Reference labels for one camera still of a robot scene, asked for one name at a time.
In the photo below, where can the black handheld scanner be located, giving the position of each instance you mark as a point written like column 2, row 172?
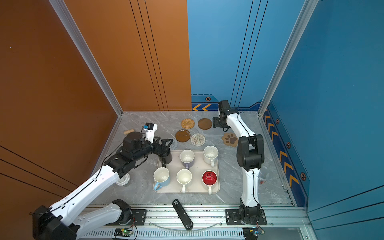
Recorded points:
column 185, row 219

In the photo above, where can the purple mug white inside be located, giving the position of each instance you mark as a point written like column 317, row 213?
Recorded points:
column 187, row 157

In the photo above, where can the glossy brown round coaster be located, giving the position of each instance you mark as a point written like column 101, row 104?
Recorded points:
column 183, row 135

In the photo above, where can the cork paw print coaster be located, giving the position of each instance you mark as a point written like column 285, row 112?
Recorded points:
column 230, row 139

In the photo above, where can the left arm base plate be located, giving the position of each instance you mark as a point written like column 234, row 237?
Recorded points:
column 138, row 216

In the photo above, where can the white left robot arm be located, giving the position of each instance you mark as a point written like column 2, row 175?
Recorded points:
column 63, row 220

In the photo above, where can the white mug front middle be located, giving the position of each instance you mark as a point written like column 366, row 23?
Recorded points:
column 184, row 177

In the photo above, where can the dark brown round wooden coaster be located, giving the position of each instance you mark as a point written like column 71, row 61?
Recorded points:
column 205, row 124

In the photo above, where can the aluminium corner post left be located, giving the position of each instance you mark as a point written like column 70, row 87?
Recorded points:
column 74, row 32

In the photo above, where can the red mug white handle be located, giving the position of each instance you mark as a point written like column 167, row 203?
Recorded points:
column 209, row 179

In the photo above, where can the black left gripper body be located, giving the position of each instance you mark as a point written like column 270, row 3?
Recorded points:
column 154, row 148

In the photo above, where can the white mug back right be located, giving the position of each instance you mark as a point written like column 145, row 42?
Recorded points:
column 210, row 155

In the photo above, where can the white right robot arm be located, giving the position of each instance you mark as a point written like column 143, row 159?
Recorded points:
column 250, row 157

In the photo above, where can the small wooden mallet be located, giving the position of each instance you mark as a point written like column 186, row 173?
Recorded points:
column 128, row 131

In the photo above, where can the green circuit board left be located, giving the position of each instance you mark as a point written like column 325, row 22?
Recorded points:
column 124, row 233

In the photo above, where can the white round lid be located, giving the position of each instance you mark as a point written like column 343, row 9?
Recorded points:
column 124, row 180

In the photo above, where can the aluminium corner post right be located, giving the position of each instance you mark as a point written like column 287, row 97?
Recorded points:
column 295, row 36

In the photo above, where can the beige serving tray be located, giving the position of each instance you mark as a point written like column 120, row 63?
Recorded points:
column 196, row 185

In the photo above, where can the aluminium front rail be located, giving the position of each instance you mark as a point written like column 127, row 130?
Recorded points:
column 277, row 216

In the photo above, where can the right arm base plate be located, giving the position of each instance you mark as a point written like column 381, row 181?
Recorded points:
column 233, row 218

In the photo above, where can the woven rattan round coaster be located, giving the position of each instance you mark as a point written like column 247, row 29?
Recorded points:
column 187, row 124

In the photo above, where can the black mug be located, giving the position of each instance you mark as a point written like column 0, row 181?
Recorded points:
column 166, row 158

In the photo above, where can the aluminium corner post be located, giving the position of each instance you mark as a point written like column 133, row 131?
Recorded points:
column 74, row 32
column 295, row 36

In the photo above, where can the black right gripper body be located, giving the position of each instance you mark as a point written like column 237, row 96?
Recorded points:
column 217, row 122

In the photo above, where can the light blue mug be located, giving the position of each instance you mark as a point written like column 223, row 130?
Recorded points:
column 161, row 178

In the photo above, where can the white woven round coaster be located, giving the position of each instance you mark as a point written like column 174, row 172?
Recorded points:
column 198, row 140

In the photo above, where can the circuit board right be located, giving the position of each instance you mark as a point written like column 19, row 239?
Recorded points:
column 252, row 233

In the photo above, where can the clear glass cup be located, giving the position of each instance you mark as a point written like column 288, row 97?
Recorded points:
column 262, row 179

